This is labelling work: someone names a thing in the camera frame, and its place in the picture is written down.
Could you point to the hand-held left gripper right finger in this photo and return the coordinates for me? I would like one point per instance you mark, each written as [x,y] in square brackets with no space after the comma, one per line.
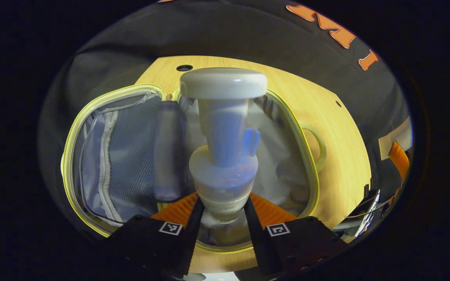
[299,246]

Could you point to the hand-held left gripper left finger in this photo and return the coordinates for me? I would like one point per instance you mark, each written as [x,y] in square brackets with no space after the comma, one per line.
[152,246]

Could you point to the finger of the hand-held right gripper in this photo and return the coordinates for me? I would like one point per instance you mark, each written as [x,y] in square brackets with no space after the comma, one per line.
[400,162]

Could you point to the white cosmetic tube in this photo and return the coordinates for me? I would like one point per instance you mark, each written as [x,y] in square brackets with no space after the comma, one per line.
[168,156]

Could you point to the white pump bottle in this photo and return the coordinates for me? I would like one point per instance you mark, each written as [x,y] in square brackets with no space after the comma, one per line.
[223,128]

